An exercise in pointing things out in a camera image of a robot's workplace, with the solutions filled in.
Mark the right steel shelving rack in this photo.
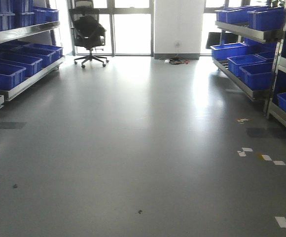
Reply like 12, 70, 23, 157
212, 0, 286, 127

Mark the steel shelving rack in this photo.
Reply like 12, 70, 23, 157
0, 0, 64, 109
212, 0, 286, 127

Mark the power strip with cables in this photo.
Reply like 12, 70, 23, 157
159, 57, 190, 65

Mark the left steel shelving rack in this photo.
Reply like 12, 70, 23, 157
0, 0, 64, 109

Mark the black office chair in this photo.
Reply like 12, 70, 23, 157
69, 0, 109, 68

